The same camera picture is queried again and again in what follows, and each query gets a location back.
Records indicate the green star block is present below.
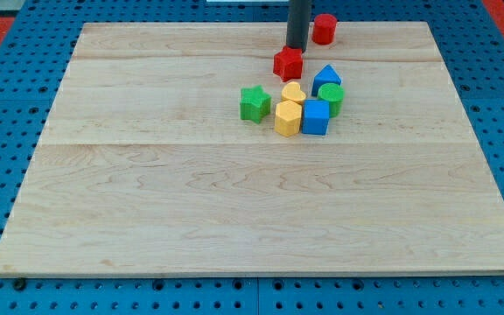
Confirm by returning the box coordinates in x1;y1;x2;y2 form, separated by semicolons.
240;86;271;123

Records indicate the yellow hexagon block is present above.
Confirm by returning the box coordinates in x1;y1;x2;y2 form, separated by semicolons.
274;101;302;137

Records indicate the yellow heart block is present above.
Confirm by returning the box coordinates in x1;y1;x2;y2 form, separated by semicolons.
281;81;306;105

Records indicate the blue cube block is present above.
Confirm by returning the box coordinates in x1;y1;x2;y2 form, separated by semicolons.
302;100;330;135

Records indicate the red star block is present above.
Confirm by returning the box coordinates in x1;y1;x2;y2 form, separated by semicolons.
273;45;303;82

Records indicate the green cylinder block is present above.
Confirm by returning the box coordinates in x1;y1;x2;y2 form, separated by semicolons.
318;83;345;118

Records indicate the light wooden board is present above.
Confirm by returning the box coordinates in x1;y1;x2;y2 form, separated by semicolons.
0;22;504;278

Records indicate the blue triangle block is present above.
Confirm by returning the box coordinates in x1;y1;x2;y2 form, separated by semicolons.
311;64;342;96

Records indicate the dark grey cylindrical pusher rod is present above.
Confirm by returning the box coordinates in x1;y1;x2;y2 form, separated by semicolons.
286;0;312;53

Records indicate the red cylinder block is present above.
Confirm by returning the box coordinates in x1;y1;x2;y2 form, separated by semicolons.
311;13;338;45

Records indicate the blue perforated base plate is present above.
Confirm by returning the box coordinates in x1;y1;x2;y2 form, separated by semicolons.
0;0;504;314

